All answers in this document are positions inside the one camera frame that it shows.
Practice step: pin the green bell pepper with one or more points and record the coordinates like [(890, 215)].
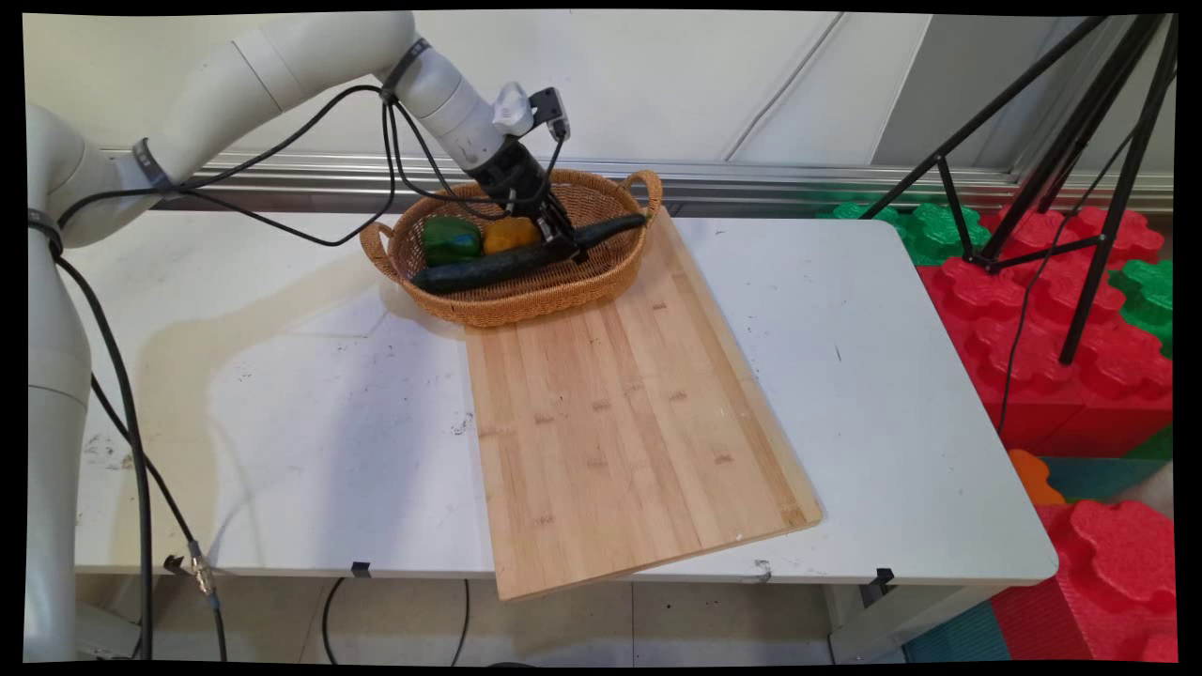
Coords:
[(451, 239)]

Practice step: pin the dark green cucumber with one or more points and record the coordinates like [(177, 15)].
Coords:
[(488, 269)]

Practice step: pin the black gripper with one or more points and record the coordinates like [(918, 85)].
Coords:
[(512, 178)]

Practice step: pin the black tripod stand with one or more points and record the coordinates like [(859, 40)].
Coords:
[(1094, 122)]

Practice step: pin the teal foam mat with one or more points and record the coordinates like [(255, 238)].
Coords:
[(958, 638), (1103, 477)]

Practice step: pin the bamboo cutting board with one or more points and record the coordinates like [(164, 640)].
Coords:
[(629, 432)]

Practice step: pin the woven wicker basket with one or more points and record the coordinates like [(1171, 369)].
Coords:
[(526, 300)]

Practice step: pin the green foam block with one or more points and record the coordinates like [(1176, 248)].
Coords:
[(1148, 296), (925, 230)]

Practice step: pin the orange bell pepper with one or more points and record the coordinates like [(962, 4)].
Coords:
[(512, 235)]

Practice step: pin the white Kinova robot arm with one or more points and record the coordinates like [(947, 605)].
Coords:
[(56, 376)]

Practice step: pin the white table leg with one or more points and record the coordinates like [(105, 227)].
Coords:
[(892, 620)]

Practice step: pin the orange foam piece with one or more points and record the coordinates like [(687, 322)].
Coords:
[(1033, 477)]

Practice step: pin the aluminium wall rail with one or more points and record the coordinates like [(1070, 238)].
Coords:
[(751, 178)]

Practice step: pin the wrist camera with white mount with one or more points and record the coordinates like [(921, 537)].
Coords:
[(545, 108)]

